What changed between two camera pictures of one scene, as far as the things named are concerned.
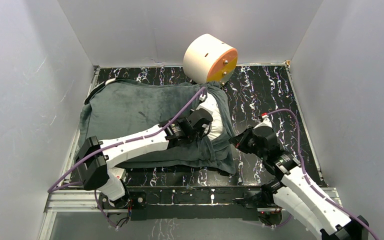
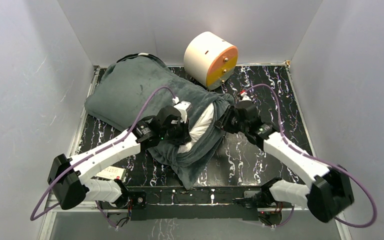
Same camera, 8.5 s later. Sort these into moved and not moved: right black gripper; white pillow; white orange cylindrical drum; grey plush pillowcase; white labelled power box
Moved: right black gripper; grey plush pillowcase; white pillow
Not moved: white labelled power box; white orange cylindrical drum
